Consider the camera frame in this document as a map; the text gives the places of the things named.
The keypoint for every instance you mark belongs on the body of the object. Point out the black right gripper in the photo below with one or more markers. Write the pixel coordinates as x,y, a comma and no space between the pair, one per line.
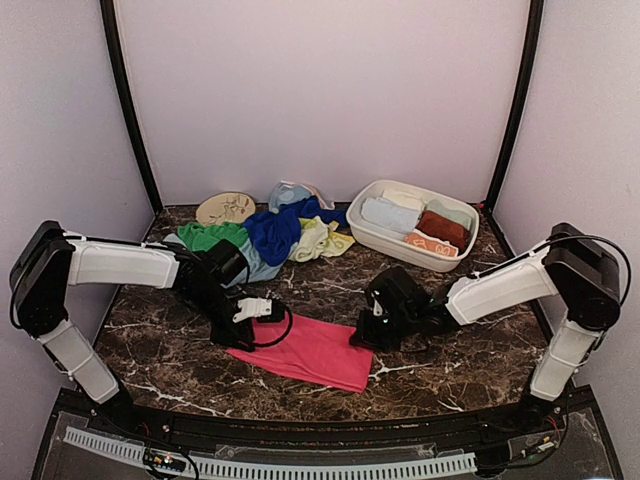
364,337

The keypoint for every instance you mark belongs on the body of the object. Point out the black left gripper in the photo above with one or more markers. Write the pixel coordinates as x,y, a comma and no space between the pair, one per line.
240,331

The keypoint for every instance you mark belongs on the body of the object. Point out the pink towel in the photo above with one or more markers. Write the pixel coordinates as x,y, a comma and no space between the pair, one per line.
317,352

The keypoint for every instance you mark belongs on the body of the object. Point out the large pale blue towel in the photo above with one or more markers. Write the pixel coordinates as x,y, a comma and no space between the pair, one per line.
389,215

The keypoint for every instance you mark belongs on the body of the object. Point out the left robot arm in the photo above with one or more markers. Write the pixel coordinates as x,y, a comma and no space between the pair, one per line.
62,282

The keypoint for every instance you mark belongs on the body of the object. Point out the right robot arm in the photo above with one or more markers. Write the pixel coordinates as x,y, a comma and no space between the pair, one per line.
575,283

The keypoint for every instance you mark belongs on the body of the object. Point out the grey-blue towel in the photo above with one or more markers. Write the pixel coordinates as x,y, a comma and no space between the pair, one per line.
258,269

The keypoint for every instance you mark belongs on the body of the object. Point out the white plastic basin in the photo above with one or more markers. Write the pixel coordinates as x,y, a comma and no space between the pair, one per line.
391,243

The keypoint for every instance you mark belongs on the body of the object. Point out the beige bird-painted plate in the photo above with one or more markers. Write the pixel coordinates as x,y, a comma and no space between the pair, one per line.
227,207

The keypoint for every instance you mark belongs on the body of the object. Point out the orange patterned rolled towel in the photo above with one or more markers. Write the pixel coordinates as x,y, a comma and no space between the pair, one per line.
434,245

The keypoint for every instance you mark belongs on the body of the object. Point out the royal blue towel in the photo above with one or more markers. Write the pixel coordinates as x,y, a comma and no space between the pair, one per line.
274,234

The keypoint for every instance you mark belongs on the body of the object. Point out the brown rolled towel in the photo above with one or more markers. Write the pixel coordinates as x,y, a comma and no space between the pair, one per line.
437,226

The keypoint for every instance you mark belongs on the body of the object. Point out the pale yellow patterned towel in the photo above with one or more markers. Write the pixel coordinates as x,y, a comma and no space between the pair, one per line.
320,239

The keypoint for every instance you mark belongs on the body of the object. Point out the white rolled towel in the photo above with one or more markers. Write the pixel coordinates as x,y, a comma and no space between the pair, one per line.
403,199

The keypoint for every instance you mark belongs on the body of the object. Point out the light blue dotted towel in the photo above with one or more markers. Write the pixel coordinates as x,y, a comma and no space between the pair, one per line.
285,193

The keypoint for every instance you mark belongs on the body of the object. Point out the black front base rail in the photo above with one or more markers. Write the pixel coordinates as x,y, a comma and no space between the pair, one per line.
394,410

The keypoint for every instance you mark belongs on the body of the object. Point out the white slotted cable duct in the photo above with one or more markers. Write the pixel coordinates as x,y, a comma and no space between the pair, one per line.
234,462

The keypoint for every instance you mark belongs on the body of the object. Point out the black left frame post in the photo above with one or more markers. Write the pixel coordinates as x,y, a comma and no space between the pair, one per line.
118,67

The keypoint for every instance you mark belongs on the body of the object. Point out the black frame post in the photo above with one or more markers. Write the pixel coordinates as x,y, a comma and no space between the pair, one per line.
529,50
118,67

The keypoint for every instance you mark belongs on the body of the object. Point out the black right frame post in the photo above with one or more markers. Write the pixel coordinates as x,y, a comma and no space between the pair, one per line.
529,50

